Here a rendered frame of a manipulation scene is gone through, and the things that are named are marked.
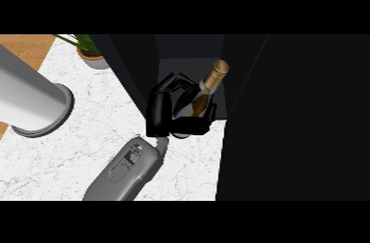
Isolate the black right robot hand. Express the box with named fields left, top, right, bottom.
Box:
left=145, top=72, right=218, bottom=138

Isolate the wine bottle with gold foil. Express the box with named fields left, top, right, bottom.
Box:
left=171, top=59, right=232, bottom=139

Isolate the dark cabinet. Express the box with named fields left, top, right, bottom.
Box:
left=89, top=34, right=268, bottom=122

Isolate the dark cabinet door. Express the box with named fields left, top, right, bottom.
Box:
left=215, top=34, right=370, bottom=202

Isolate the potted green plant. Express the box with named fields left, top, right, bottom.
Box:
left=52, top=34, right=111, bottom=71

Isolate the grey cylindrical column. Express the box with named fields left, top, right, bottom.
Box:
left=0, top=44, right=75, bottom=139

